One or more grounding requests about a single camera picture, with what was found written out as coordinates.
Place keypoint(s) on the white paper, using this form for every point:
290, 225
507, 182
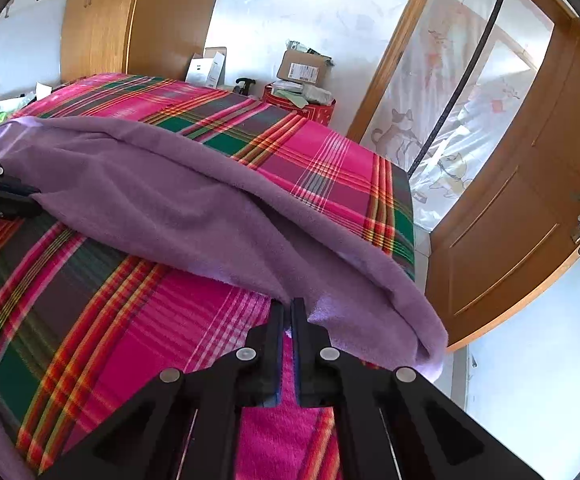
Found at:
43, 91

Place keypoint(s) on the wooden wardrobe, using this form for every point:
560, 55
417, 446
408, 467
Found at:
170, 25

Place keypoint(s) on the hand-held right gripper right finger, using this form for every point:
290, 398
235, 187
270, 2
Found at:
298, 355

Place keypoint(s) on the purple fleece cloth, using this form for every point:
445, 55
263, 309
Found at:
170, 200

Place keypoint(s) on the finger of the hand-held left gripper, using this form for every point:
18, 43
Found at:
0, 207
7, 185

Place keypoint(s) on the white cardboard box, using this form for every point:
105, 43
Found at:
205, 67

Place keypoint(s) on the wooden door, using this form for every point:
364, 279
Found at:
520, 210

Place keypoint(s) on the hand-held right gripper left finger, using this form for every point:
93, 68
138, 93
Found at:
277, 350

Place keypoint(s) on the grey packet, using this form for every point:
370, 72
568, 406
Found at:
317, 94

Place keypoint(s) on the plaid bed sheet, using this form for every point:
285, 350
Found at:
95, 310

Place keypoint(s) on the wooden door frame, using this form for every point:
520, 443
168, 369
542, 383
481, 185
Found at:
395, 50

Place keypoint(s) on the printed door screen curtain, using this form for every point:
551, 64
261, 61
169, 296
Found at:
420, 110

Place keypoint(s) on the brown cardboard box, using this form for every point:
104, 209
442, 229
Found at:
300, 67

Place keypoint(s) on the red box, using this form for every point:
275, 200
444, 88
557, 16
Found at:
315, 114

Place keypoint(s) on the small black tool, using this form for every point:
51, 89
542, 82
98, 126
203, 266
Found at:
244, 86

